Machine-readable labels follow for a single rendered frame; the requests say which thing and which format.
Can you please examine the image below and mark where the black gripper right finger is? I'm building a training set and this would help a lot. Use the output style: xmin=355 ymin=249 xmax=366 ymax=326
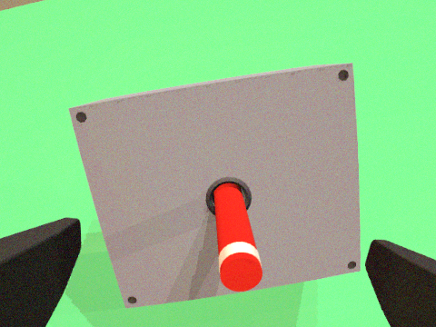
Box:
xmin=366 ymin=239 xmax=436 ymax=327

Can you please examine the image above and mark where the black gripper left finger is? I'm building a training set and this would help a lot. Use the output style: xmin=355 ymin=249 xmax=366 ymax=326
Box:
xmin=0 ymin=217 xmax=81 ymax=327

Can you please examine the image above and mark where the grey square panel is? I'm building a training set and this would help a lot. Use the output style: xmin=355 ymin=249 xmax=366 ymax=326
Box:
xmin=69 ymin=63 xmax=361 ymax=309

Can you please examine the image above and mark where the red peg with white band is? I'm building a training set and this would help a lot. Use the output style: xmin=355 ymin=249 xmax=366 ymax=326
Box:
xmin=213 ymin=183 xmax=262 ymax=291

